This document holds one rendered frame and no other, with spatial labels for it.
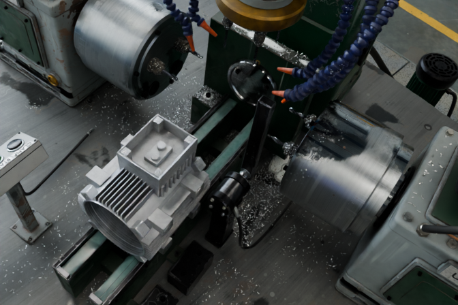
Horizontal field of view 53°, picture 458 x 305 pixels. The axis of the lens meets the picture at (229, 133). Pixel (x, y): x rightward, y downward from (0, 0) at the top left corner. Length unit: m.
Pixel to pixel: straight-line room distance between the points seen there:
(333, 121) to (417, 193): 0.21
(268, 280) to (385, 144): 0.43
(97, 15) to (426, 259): 0.88
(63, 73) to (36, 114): 0.16
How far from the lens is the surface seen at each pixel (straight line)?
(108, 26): 1.14
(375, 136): 0.97
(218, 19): 1.15
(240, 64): 1.16
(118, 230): 1.03
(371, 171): 0.94
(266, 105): 0.83
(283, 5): 0.90
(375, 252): 1.00
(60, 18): 1.20
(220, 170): 1.12
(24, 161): 1.00
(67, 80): 1.34
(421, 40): 3.31
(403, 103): 1.62
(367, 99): 1.57
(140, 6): 1.14
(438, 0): 3.75
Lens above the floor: 1.87
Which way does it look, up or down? 52 degrees down
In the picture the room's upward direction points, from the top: 11 degrees clockwise
